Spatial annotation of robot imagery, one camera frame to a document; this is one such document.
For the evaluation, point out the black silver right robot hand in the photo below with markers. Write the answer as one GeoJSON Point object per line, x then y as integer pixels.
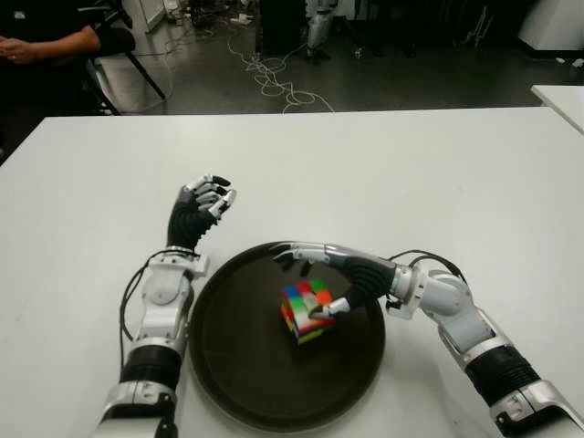
{"type": "Point", "coordinates": [369, 274]}

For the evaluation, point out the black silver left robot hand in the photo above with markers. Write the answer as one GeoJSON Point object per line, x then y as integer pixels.
{"type": "Point", "coordinates": [184, 223]}

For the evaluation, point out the multicolour Rubik's cube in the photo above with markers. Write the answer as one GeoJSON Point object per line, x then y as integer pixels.
{"type": "Point", "coordinates": [301, 315]}

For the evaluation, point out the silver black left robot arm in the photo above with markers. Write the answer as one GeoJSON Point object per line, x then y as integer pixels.
{"type": "Point", "coordinates": [159, 315]}

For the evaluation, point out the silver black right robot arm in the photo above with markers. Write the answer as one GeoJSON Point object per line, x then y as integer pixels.
{"type": "Point", "coordinates": [479, 328]}

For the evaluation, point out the dark brown round plate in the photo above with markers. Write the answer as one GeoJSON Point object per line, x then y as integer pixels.
{"type": "Point", "coordinates": [255, 365]}

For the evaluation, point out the black chair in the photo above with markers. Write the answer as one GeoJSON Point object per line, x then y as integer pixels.
{"type": "Point", "coordinates": [137, 59]}

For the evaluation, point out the black cabinet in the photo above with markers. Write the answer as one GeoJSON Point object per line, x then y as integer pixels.
{"type": "Point", "coordinates": [283, 27]}

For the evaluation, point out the seated person in black shirt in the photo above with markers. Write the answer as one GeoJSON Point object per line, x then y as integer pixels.
{"type": "Point", "coordinates": [41, 50]}

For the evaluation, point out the small white side table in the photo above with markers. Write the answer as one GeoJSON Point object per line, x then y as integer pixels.
{"type": "Point", "coordinates": [563, 98]}

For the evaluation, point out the white cabinet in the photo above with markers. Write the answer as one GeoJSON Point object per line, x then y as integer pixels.
{"type": "Point", "coordinates": [556, 23]}

